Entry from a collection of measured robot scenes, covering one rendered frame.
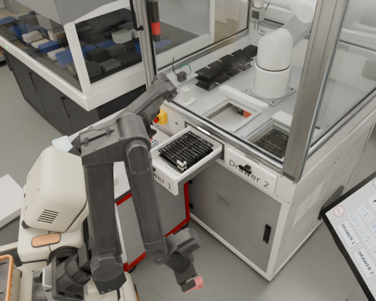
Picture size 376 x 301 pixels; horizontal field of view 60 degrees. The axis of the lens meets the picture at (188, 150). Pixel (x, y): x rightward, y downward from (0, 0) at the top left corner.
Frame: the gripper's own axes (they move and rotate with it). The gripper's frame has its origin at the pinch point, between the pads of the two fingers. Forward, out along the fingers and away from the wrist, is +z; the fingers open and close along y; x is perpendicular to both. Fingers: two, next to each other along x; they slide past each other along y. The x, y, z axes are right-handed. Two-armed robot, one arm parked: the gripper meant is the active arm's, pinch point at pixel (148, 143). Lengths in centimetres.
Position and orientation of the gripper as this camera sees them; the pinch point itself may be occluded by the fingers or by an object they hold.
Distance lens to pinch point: 185.4
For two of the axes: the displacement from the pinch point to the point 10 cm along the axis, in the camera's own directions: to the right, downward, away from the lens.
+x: -5.7, 5.8, -5.9
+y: -8.2, -3.7, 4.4
